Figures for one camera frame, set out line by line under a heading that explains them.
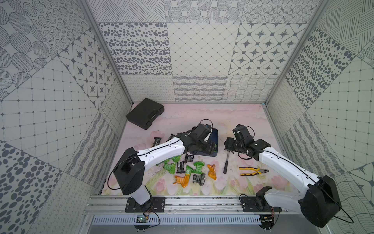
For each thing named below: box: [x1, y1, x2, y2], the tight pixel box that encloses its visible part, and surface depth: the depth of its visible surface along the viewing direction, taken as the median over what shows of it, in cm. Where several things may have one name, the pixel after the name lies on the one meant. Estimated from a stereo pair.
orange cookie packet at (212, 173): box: [206, 163, 217, 181], surface depth 85 cm
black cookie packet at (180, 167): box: [176, 160, 186, 174], surface depth 87 cm
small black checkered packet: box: [184, 155, 195, 164], surface depth 90 cm
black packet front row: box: [192, 173, 206, 187], surface depth 83 cm
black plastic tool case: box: [126, 97, 165, 130], surface depth 112 cm
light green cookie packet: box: [185, 164, 194, 176], surface depth 86 cm
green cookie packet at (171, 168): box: [162, 158, 176, 175], surface depth 88 cm
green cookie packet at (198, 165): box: [192, 161, 206, 175], surface depth 88 cm
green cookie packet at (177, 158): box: [171, 155, 182, 163], surface depth 92 cm
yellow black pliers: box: [238, 166, 270, 176], surface depth 86 cm
